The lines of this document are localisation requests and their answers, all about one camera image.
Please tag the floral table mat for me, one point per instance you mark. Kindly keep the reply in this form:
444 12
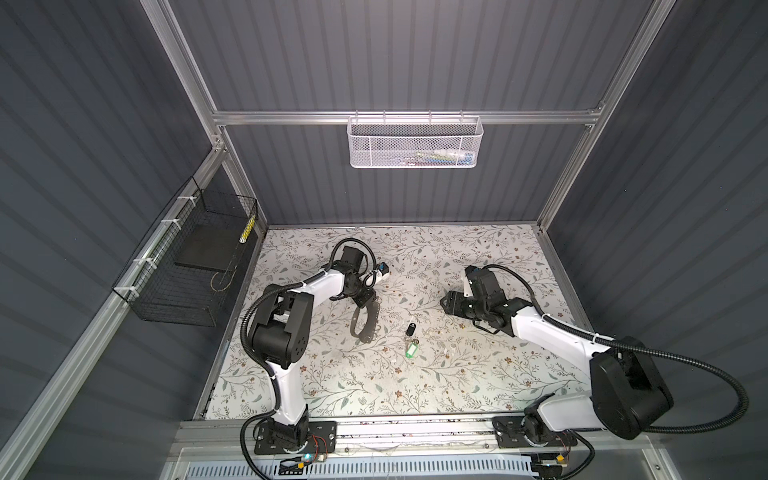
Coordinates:
457 368

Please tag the yellow marker in basket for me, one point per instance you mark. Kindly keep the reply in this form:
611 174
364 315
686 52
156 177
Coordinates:
243 238

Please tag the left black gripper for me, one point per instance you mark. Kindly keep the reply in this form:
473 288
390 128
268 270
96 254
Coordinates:
369 295

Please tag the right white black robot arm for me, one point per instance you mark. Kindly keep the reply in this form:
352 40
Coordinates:
627 393

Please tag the black wire basket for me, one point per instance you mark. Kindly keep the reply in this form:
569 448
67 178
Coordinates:
158 290

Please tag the white wire mesh basket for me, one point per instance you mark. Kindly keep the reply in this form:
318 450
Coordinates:
374 140

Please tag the pens in white basket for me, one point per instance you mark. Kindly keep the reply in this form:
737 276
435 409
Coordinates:
440 157

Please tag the white ventilated cable duct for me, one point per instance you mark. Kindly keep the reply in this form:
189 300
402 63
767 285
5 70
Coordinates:
469 466

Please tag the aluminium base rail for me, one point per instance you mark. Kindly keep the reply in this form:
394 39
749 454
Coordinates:
364 436

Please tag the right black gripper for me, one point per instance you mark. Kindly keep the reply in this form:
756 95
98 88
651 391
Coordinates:
453 302

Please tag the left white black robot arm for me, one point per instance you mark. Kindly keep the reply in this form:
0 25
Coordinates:
275 333

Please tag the black pad in basket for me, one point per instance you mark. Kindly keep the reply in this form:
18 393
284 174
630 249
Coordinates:
210 248

